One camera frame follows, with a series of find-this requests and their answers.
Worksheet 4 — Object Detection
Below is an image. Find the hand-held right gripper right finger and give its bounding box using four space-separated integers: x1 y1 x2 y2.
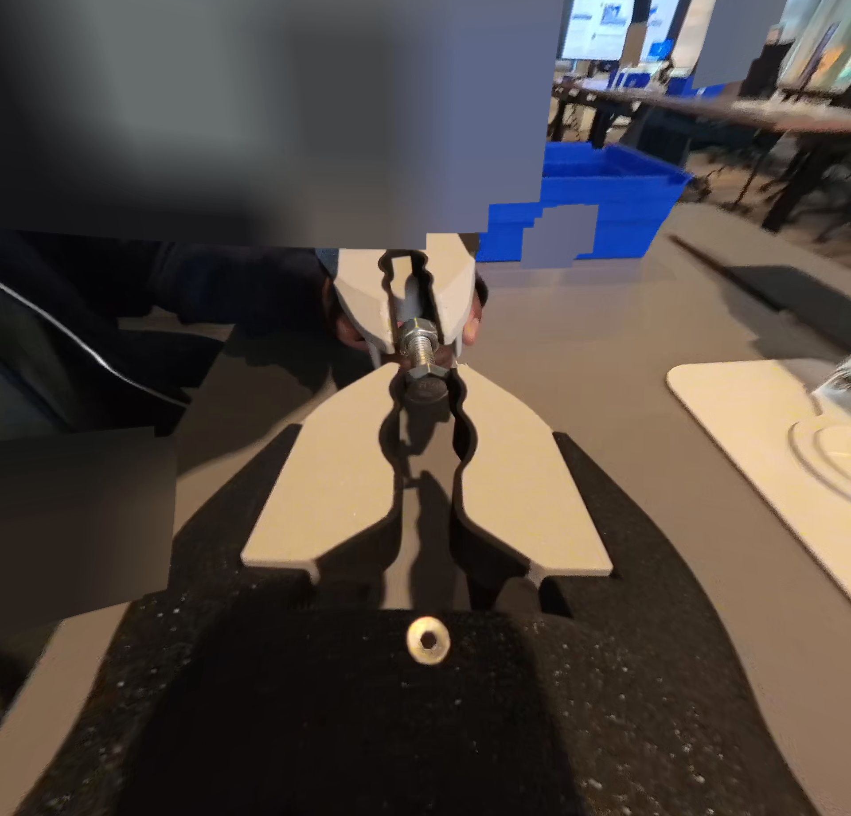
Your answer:
449 362 617 589

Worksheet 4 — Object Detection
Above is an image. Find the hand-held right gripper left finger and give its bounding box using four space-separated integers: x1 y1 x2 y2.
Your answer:
241 362 408 583

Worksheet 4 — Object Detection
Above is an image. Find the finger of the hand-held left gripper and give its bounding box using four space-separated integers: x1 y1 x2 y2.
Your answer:
418 233 480 359
331 248 401 369

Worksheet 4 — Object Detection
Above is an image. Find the steel hex nut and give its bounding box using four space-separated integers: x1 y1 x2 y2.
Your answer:
398 319 440 355

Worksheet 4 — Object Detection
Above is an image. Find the steel hex bolt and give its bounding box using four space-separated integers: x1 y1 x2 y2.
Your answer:
402 334 454 406

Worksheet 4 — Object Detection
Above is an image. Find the person's left forearm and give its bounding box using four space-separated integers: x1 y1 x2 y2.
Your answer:
149 243 333 340

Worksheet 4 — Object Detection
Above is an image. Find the person's left hand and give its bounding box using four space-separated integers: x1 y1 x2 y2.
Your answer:
322 276 491 371

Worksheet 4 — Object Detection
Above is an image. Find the large blue plastic bin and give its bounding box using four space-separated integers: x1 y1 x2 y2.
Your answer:
477 141 694 263

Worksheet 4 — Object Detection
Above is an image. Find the white sign stand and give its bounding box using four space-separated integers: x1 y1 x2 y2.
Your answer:
666 357 851 597

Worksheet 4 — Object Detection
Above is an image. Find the large display screen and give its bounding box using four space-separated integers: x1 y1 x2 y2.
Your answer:
562 0 689 62

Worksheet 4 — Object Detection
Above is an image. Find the black flat panel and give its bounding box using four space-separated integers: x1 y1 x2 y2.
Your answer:
668 234 851 353

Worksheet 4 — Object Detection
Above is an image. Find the dark long desk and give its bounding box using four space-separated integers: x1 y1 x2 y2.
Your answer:
550 79 851 233

